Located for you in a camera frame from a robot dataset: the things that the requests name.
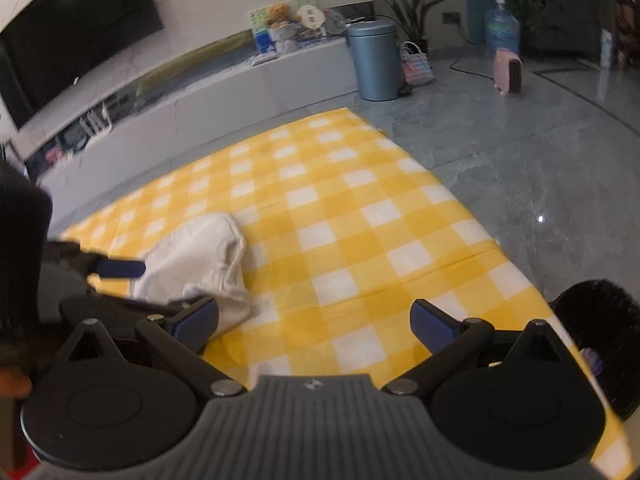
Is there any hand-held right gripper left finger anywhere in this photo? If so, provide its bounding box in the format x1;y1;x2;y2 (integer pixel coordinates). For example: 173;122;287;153
47;296;249;400

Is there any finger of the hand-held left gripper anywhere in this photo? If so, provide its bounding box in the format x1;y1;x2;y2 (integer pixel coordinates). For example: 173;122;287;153
59;295;188;332
47;240;147;281

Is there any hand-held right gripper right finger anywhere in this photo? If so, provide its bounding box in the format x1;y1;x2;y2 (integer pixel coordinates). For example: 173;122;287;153
382;299;577;400

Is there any white cloth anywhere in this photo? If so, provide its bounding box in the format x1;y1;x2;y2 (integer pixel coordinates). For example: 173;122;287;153
131;212;252;335

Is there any person's left hand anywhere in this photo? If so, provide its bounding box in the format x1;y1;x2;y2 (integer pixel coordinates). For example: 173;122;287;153
0;365;32;400

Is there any yellow checked tablecloth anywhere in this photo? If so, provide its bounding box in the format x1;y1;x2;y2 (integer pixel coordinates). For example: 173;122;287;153
55;107;628;480

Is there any white router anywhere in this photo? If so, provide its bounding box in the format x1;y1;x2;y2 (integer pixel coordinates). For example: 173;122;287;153
80;102;113;136

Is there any black furry object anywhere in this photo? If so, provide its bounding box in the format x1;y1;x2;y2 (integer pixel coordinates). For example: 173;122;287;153
549;279;640;423

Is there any white marble tv console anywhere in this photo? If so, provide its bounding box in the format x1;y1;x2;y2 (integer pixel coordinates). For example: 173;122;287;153
20;35;361;226

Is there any pastel woven basket bag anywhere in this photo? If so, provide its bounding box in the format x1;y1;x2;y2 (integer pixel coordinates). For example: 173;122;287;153
399;41;435;86

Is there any pink space heater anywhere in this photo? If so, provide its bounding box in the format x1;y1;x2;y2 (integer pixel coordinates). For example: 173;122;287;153
492;47;523;96

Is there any blue-grey trash can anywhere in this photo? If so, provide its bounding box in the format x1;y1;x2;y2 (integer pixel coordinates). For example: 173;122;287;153
346;17;402;102

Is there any teddy bear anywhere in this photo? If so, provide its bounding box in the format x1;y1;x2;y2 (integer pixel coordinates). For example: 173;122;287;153
265;2;296;53

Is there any blue water jug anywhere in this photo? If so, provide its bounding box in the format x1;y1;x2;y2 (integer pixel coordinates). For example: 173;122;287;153
484;0;521;61

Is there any white round sign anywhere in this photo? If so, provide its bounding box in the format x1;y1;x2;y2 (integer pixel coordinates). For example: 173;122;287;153
295;4;325;36

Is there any tall green potted plant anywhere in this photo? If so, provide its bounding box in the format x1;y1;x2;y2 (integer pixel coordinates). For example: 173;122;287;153
355;0;453;56

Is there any dark cabinet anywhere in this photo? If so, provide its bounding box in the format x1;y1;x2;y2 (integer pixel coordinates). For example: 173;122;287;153
520;0;608;58

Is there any black wall television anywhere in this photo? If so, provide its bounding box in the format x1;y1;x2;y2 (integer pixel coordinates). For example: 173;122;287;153
0;0;166;131

